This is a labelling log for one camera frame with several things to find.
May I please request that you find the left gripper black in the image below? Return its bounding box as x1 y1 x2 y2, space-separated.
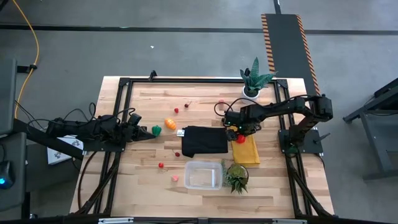
119 119 156 143

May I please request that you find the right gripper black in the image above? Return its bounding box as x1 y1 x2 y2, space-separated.
223 107 262 142

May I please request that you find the clear plastic container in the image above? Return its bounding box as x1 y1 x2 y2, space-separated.
183 160 223 191

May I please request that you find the yellow folded cloth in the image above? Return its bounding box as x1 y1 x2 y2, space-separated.
229 126 261 166

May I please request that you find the black folded cloth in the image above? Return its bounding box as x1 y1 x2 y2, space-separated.
177 125 229 159

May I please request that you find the potted green succulent plant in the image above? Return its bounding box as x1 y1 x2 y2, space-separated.
220 158 249 195

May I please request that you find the snake plant in white pot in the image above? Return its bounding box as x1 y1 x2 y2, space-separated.
239 57 277 105

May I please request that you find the white printed paper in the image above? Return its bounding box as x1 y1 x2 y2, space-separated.
46 135 85 166

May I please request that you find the silver aluminium bar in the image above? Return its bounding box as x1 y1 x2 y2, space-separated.
272 218 307 224
98 217 134 224

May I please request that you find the black mat with orange stripes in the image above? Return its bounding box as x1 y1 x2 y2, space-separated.
261 13 321 97

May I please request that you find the black diagonal beam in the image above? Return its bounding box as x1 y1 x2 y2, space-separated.
12 118 85 161

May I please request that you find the grey desk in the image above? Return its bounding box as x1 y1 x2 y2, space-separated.
0 132 27 212

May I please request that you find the dark metal side table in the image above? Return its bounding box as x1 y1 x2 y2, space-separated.
343 77 398 181

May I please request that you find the grey flat panel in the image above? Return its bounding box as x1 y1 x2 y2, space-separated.
0 58 18 135

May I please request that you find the black computer mouse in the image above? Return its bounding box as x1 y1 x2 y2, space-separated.
0 161 15 190

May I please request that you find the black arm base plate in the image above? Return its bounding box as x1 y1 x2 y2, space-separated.
82 127 128 152
279 129 324 154

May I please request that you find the black metal table frame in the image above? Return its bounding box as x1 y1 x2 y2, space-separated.
70 77 335 218

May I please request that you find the brown cable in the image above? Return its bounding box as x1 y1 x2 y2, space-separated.
76 151 99 210

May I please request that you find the yellow cable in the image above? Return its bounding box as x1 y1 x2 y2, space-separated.
11 0 40 119

